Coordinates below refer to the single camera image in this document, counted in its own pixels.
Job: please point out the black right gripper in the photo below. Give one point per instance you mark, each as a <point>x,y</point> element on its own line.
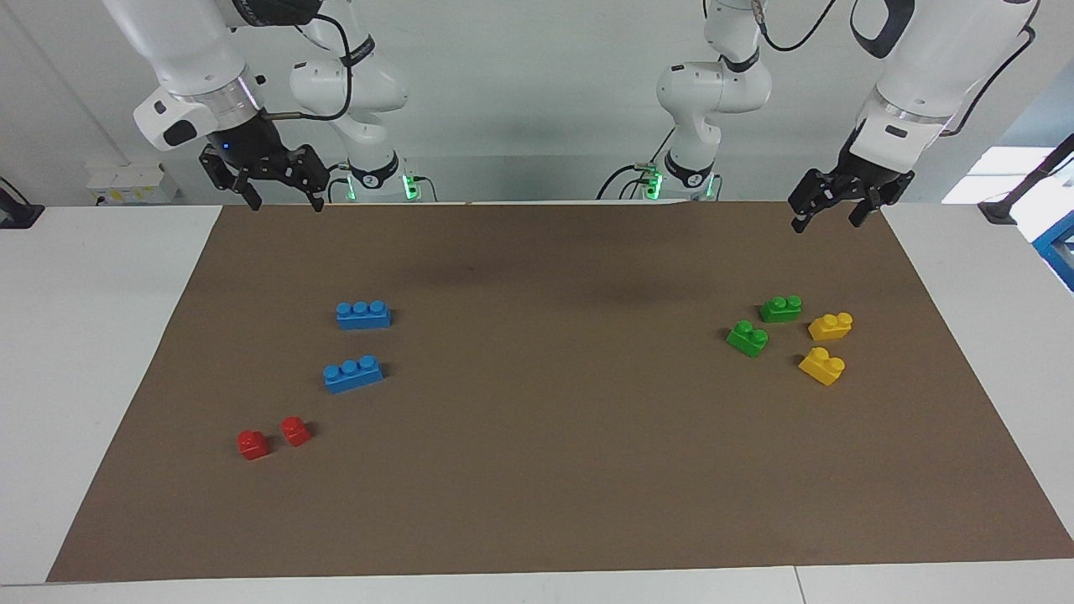
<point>252,153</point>

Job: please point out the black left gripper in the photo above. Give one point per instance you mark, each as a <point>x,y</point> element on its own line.
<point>856,178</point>

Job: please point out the green two-stud toy block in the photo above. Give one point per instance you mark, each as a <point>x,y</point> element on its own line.
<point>747,339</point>
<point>780,310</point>

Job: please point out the blue three-stud toy block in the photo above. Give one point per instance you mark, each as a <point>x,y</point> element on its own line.
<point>362,316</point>
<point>354,376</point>

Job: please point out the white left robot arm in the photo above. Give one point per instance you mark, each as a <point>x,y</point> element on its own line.
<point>713,92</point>

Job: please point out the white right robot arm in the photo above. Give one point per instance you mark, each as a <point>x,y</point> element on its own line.
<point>189,59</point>

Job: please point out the yellow two-stud toy block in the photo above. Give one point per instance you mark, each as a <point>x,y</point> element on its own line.
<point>830,327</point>
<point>821,367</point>

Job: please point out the red one-stud toy block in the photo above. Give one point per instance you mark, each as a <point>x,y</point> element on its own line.
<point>295,431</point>
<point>252,445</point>

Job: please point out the black stand with clamp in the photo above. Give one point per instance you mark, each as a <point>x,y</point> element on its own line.
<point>1019,189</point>

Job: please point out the black table clamp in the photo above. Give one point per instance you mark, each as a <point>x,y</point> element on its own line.
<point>17,210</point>

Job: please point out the brown table mat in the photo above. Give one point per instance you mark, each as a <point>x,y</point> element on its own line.
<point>537,470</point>

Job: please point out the white wall socket box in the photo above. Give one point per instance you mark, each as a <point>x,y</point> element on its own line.
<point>130,184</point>

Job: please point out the blue frame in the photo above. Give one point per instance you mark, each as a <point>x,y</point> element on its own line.
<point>1059,252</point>

